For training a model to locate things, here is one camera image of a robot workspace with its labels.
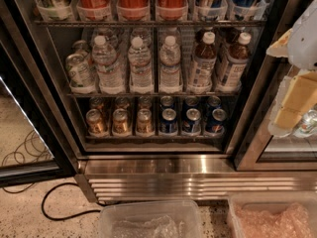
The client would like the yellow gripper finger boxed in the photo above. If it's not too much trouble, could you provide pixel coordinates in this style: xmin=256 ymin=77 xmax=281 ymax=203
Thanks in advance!
xmin=266 ymin=29 xmax=292 ymax=58
xmin=267 ymin=70 xmax=317 ymax=137

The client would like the red coke can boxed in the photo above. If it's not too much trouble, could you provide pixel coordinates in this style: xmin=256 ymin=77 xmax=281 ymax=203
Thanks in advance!
xmin=77 ymin=0 xmax=110 ymax=21
xmin=158 ymin=0 xmax=185 ymax=20
xmin=119 ymin=0 xmax=148 ymax=21

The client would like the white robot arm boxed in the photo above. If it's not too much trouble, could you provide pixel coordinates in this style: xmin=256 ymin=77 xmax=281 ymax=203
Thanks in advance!
xmin=266 ymin=0 xmax=317 ymax=137

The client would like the closed right fridge door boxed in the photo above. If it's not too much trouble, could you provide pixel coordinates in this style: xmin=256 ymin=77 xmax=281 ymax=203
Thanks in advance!
xmin=235 ymin=64 xmax=317 ymax=171

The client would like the blue pepsi can front right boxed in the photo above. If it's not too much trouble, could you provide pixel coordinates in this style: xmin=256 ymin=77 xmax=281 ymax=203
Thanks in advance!
xmin=205 ymin=108 xmax=227 ymax=135

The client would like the blue pepsi can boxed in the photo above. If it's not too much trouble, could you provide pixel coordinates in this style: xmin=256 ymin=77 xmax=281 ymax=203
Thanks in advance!
xmin=205 ymin=108 xmax=227 ymax=135
xmin=159 ymin=108 xmax=177 ymax=134
xmin=182 ymin=108 xmax=201 ymax=134

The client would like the blue pepsi can front middle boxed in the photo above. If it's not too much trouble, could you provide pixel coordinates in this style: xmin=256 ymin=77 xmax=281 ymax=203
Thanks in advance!
xmin=182 ymin=108 xmax=201 ymax=134

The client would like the stainless steel fridge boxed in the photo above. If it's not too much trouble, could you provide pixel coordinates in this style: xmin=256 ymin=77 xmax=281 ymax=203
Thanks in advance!
xmin=6 ymin=0 xmax=317 ymax=204

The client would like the blue pepsi can front left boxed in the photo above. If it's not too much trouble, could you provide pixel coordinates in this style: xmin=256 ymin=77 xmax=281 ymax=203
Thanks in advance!
xmin=159 ymin=108 xmax=177 ymax=134

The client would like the gold can front right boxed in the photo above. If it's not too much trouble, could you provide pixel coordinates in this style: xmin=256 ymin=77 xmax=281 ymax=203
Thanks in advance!
xmin=137 ymin=108 xmax=154 ymax=135

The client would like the gold can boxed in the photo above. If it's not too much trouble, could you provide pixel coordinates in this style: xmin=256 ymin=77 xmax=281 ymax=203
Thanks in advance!
xmin=112 ymin=108 xmax=130 ymax=136
xmin=137 ymin=108 xmax=154 ymax=135
xmin=86 ymin=109 xmax=107 ymax=137

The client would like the gold can front middle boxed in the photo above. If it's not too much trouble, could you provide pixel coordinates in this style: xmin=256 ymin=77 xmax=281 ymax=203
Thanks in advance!
xmin=112 ymin=108 xmax=130 ymax=136

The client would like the gold can front left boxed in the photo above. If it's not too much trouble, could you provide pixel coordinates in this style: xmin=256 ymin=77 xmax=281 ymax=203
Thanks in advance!
xmin=86 ymin=109 xmax=107 ymax=137

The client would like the green white can top shelf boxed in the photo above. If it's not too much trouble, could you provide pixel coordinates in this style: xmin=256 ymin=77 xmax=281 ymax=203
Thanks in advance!
xmin=37 ymin=0 xmax=71 ymax=21

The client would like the open glass fridge door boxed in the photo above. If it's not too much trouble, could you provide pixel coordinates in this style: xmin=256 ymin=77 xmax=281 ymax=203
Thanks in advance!
xmin=0 ymin=0 xmax=75 ymax=188

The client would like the brown tea bottle right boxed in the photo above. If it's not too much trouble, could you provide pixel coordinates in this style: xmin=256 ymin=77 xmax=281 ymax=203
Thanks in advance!
xmin=216 ymin=32 xmax=252 ymax=92

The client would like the brown tea bottle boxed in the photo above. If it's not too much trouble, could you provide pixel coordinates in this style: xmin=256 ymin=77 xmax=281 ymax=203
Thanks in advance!
xmin=216 ymin=32 xmax=252 ymax=92
xmin=187 ymin=32 xmax=217 ymax=94

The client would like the brown tea bottle left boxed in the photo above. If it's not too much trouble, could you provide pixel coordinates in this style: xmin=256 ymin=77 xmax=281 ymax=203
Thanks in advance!
xmin=187 ymin=32 xmax=217 ymax=94

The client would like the clear water bottle right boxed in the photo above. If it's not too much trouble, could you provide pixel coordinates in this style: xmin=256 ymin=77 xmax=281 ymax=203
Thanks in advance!
xmin=159 ymin=36 xmax=181 ymax=93

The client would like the clear water bottle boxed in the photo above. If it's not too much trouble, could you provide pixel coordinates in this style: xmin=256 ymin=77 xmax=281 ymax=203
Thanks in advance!
xmin=159 ymin=36 xmax=181 ymax=93
xmin=92 ymin=36 xmax=125 ymax=94
xmin=128 ymin=37 xmax=154 ymax=94

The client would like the plastic bin with bubble wrap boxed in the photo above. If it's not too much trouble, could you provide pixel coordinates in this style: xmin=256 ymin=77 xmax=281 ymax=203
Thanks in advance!
xmin=227 ymin=191 xmax=317 ymax=238

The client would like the clear water bottle middle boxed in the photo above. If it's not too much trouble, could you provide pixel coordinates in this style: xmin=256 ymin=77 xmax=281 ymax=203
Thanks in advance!
xmin=128 ymin=37 xmax=154 ymax=94

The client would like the clear water bottle left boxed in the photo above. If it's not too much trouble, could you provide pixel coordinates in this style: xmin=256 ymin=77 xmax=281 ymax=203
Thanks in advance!
xmin=92 ymin=36 xmax=125 ymax=94

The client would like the clear plastic bin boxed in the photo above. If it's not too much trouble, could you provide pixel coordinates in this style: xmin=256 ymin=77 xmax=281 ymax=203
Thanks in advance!
xmin=98 ymin=200 xmax=202 ymax=238

